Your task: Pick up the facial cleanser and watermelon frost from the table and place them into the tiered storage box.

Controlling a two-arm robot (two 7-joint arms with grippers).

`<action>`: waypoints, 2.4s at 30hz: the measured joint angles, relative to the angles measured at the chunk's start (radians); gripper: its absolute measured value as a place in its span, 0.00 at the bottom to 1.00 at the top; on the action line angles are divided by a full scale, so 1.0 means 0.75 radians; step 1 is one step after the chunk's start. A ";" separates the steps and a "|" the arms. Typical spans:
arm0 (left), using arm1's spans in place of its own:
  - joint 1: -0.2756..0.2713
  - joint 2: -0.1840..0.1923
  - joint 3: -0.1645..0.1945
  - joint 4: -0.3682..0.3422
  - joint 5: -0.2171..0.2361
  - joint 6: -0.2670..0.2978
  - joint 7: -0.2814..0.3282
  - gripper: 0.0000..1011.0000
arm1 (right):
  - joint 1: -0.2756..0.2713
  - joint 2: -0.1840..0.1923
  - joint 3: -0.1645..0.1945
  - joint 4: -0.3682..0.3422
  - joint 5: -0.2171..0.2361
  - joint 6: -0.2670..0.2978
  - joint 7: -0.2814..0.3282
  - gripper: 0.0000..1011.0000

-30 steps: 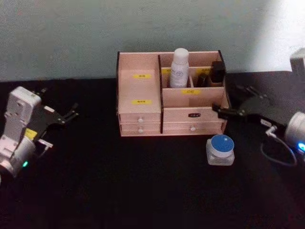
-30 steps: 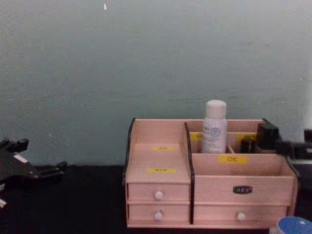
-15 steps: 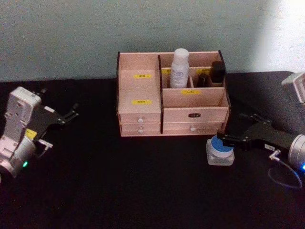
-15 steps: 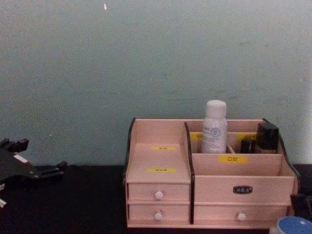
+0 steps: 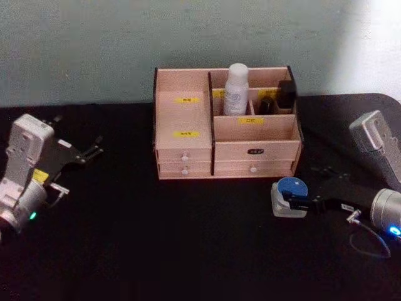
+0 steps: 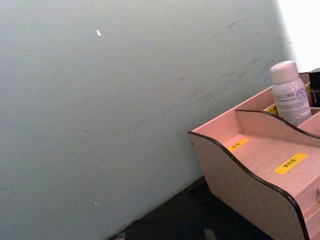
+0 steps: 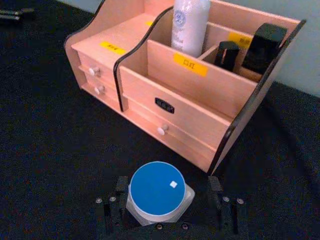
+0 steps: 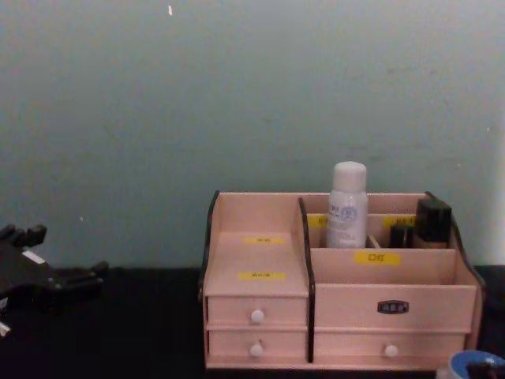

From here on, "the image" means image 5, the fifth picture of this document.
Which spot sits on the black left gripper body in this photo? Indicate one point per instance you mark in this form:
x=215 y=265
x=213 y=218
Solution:
x=64 y=156

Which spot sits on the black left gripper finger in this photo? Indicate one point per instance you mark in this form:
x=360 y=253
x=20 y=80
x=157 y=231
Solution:
x=93 y=145
x=93 y=155

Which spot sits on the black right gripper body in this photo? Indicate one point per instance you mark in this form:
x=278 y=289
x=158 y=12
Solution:
x=347 y=196

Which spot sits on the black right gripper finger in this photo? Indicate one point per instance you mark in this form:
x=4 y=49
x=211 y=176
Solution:
x=308 y=203
x=330 y=177

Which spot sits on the white jar with blue lid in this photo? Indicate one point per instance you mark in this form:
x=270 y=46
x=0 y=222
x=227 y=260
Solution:
x=293 y=186

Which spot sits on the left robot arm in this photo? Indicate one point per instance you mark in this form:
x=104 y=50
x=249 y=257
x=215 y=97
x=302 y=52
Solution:
x=25 y=150

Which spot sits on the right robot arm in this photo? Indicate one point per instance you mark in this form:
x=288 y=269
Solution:
x=374 y=141

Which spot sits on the small wooden drawer, white knob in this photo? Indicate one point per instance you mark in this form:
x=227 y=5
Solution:
x=169 y=168
x=169 y=155

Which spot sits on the wide wooden drawer, white knob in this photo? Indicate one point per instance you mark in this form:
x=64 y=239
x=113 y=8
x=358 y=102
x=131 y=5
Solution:
x=232 y=168

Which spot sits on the wide wooden drawer, black label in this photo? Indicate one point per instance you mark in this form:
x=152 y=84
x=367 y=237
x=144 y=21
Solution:
x=232 y=151

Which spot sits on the black rectangular box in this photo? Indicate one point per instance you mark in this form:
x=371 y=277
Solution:
x=287 y=94

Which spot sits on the small black rounded tube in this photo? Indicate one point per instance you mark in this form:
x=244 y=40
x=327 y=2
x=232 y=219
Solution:
x=268 y=106

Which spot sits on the pale wooden desk organizer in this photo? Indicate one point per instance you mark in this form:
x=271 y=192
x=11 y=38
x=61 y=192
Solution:
x=188 y=122

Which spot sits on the black table cloth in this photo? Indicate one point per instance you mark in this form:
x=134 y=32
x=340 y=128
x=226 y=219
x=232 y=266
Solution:
x=175 y=238

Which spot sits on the white plastic bottle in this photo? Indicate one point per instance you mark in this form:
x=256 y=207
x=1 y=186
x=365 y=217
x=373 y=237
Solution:
x=236 y=91

